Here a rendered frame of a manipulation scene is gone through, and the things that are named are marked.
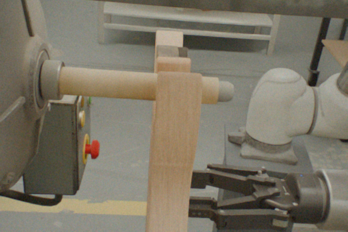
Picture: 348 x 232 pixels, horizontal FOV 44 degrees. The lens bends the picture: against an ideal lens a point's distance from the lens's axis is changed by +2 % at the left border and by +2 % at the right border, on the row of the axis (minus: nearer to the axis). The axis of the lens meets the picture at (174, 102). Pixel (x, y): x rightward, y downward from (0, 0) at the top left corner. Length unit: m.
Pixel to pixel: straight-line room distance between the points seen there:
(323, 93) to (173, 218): 0.93
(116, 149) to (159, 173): 2.16
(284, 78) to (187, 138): 0.92
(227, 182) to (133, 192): 1.64
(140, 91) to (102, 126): 2.37
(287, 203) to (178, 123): 0.28
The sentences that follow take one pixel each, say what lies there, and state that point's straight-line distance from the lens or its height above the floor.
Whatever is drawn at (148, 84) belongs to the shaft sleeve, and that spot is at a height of 1.26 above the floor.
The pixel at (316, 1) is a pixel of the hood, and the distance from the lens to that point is 0.32.
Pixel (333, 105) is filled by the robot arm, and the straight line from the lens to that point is 1.34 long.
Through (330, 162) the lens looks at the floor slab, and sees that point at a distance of 2.86.
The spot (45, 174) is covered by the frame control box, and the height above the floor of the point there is 0.97.
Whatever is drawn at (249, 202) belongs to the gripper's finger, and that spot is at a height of 1.07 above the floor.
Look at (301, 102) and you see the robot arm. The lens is 1.34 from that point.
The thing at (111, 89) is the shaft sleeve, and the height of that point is 1.25.
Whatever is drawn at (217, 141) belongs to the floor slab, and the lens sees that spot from 2.79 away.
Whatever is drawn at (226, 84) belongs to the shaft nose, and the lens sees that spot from 0.50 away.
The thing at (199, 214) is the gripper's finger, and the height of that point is 1.06.
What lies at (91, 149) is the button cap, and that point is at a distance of 0.86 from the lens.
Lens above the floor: 1.46
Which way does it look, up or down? 27 degrees down
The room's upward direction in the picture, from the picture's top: 6 degrees clockwise
